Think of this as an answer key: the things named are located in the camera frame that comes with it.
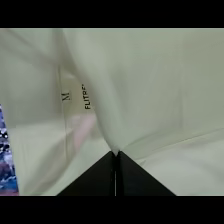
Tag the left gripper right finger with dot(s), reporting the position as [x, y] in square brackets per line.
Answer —
[136, 180]

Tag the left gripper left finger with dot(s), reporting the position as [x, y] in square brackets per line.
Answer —
[96, 180]

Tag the white T-shirt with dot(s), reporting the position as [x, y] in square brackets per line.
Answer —
[140, 83]

